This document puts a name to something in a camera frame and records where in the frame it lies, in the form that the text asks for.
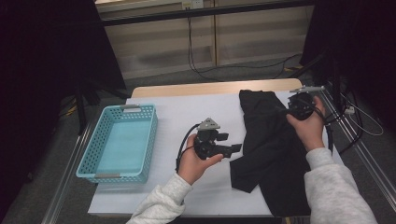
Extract black pants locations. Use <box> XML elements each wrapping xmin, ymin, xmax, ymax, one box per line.
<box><xmin>229</xmin><ymin>89</ymin><xmax>312</xmax><ymax>217</ymax></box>

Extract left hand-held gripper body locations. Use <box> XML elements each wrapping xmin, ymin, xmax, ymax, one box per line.
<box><xmin>193</xmin><ymin>117</ymin><xmax>233</xmax><ymax>161</ymax></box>

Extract hand-held gripper cable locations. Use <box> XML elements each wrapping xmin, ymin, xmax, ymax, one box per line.
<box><xmin>175</xmin><ymin>123</ymin><xmax>202</xmax><ymax>174</ymax></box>
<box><xmin>306</xmin><ymin>97</ymin><xmax>334</xmax><ymax>154</ymax></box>

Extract light blue plastic basket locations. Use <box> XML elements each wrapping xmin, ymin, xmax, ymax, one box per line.
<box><xmin>76</xmin><ymin>104</ymin><xmax>159</xmax><ymax>185</ymax></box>

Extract black cable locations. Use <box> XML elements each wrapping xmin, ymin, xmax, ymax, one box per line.
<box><xmin>321</xmin><ymin>90</ymin><xmax>365</xmax><ymax>156</ymax></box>
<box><xmin>199</xmin><ymin>52</ymin><xmax>303</xmax><ymax>76</ymax></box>
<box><xmin>186</xmin><ymin>17</ymin><xmax>225</xmax><ymax>83</ymax></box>

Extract white cable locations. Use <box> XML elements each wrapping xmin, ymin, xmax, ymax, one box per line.
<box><xmin>339</xmin><ymin>91</ymin><xmax>385</xmax><ymax>137</ymax></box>

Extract left hand-held gripper cable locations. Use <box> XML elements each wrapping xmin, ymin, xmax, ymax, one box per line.
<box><xmin>175</xmin><ymin>123</ymin><xmax>202</xmax><ymax>174</ymax></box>

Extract black metal stand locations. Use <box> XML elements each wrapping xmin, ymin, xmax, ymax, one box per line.
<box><xmin>292</xmin><ymin>50</ymin><xmax>344</xmax><ymax>110</ymax></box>
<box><xmin>74</xmin><ymin>78</ymin><xmax>132</xmax><ymax>136</ymax></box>

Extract right hand-held gripper cable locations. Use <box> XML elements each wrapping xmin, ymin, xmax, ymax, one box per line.
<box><xmin>306</xmin><ymin>97</ymin><xmax>334</xmax><ymax>154</ymax></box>

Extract white wall socket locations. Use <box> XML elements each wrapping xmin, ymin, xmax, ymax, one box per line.
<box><xmin>181</xmin><ymin>0</ymin><xmax>205</xmax><ymax>9</ymax></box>

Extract black horizontal bar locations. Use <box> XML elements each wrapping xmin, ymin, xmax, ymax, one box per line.
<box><xmin>101</xmin><ymin>0</ymin><xmax>316</xmax><ymax>27</ymax></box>

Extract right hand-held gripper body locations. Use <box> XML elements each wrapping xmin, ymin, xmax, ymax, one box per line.
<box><xmin>287</xmin><ymin>86</ymin><xmax>326</xmax><ymax>121</ymax></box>

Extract beige cabinet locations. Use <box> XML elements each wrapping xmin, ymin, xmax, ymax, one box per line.
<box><xmin>94</xmin><ymin>0</ymin><xmax>316</xmax><ymax>80</ymax></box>

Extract person's right hand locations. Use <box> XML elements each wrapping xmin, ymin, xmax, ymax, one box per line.
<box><xmin>285</xmin><ymin>95</ymin><xmax>327</xmax><ymax>153</ymax></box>

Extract person's left hand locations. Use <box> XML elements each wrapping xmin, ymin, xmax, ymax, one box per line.
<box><xmin>177</xmin><ymin>133</ymin><xmax>225</xmax><ymax>187</ymax></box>

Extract aluminium floor rail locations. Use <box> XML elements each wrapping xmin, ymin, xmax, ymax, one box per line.
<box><xmin>316</xmin><ymin>85</ymin><xmax>396</xmax><ymax>204</ymax></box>
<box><xmin>41</xmin><ymin>122</ymin><xmax>94</xmax><ymax>224</ymax></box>

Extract black curtain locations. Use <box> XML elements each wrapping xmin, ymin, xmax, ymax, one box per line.
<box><xmin>0</xmin><ymin>0</ymin><xmax>127</xmax><ymax>218</ymax></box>
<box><xmin>300</xmin><ymin>0</ymin><xmax>396</xmax><ymax>132</ymax></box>

